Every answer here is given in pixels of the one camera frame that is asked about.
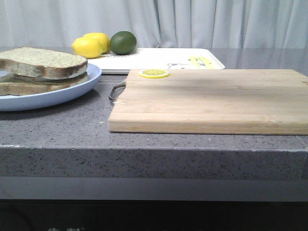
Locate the yellow plastic fork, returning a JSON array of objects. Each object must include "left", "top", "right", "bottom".
[{"left": 188, "top": 55, "right": 200, "bottom": 69}]

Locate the metal cutting board handle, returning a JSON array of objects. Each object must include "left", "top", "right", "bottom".
[{"left": 109, "top": 80, "right": 126, "bottom": 103}]

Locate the fried egg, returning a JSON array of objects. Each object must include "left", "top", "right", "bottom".
[{"left": 0, "top": 72, "right": 88, "bottom": 83}]

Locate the yellow plastic knife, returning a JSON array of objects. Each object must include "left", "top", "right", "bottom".
[{"left": 198, "top": 56, "right": 216, "bottom": 69}]

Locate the grey white curtain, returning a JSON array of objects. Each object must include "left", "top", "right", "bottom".
[{"left": 0, "top": 0, "right": 308, "bottom": 49}]

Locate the lemon slice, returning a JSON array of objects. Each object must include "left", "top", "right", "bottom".
[{"left": 139, "top": 69, "right": 169, "bottom": 78}]

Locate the bread slice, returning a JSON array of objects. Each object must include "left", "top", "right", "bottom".
[
  {"left": 0, "top": 80, "right": 84, "bottom": 96},
  {"left": 0, "top": 47, "right": 88, "bottom": 79}
]

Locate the light blue plate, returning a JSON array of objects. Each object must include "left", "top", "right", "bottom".
[{"left": 0, "top": 64, "right": 102, "bottom": 112}]

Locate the yellow lemon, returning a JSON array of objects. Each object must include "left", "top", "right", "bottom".
[
  {"left": 72, "top": 37, "right": 103, "bottom": 58},
  {"left": 83, "top": 32, "right": 110, "bottom": 54}
]

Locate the rear yellow lemon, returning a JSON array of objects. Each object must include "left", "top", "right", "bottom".
[{"left": 83, "top": 32, "right": 110, "bottom": 54}]

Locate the white bear tray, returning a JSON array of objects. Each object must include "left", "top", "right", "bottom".
[{"left": 88, "top": 48, "right": 225, "bottom": 75}]

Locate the green lime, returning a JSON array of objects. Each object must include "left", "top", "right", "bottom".
[{"left": 110, "top": 31, "right": 137, "bottom": 55}]

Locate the wooden cutting board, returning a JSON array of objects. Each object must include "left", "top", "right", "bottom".
[{"left": 108, "top": 69, "right": 308, "bottom": 135}]

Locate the front yellow lemon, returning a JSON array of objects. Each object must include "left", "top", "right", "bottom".
[{"left": 72, "top": 37, "right": 103, "bottom": 58}]

